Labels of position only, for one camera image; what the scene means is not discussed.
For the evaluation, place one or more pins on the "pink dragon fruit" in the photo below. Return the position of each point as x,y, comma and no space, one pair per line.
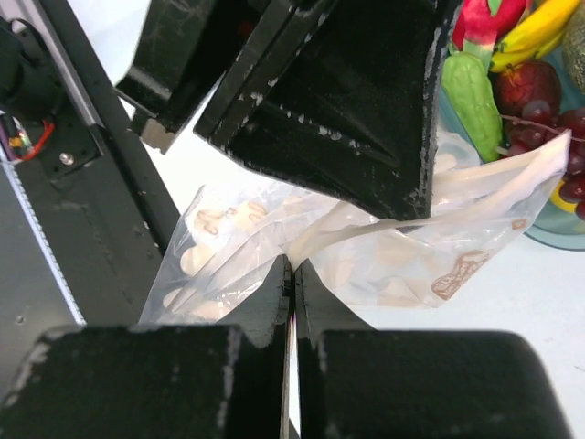
484,22

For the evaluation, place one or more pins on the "red apple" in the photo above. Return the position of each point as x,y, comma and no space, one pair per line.
533,80

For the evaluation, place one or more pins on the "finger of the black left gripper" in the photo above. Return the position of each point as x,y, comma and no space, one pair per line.
355,113

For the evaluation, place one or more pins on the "clear patterned zip bag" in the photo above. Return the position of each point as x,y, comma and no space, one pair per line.
235,227

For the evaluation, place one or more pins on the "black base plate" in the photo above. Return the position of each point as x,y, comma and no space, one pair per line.
93,198

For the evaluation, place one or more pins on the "green bitter gourd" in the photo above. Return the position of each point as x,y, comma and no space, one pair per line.
466,84

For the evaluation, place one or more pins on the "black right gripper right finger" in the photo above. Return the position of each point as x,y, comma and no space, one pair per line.
356,381

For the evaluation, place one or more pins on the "yellow banana bunch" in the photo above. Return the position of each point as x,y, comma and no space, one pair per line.
536,36

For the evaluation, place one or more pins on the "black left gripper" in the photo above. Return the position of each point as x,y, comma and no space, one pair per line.
222,56

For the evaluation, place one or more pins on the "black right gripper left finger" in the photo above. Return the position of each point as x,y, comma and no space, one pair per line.
221,380

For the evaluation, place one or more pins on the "teal plastic fruit bowl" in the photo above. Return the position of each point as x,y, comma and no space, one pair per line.
554,226

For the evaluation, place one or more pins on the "green netted melon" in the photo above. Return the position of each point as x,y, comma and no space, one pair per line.
573,48

